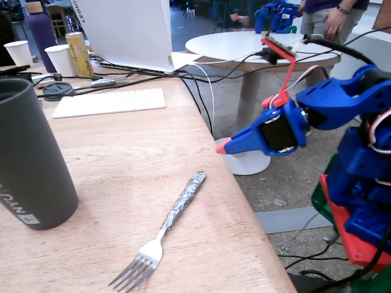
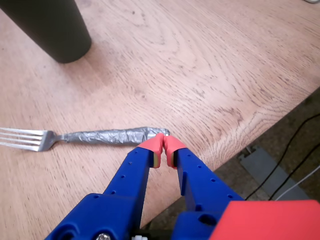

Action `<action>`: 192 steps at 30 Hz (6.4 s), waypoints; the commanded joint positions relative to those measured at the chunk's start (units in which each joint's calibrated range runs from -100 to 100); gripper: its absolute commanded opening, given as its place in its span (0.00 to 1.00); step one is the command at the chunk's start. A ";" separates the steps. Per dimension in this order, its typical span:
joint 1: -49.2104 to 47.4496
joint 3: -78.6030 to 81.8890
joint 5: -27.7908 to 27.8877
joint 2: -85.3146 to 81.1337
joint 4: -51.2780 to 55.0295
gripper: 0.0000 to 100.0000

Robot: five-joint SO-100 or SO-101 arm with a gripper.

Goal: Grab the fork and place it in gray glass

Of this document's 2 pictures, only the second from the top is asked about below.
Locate dark gray cup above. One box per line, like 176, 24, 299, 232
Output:
0, 0, 93, 64

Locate metal fork with taped handle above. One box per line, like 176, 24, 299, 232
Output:
0, 126, 171, 153

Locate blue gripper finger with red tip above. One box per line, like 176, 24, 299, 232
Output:
163, 135, 245, 240
44, 133, 165, 240

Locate white cable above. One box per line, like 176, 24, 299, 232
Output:
274, 165, 320, 201

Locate black cable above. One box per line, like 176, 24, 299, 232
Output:
270, 143, 320, 201
244, 114, 320, 201

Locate gray floor plate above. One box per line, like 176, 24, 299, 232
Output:
238, 146, 311, 201

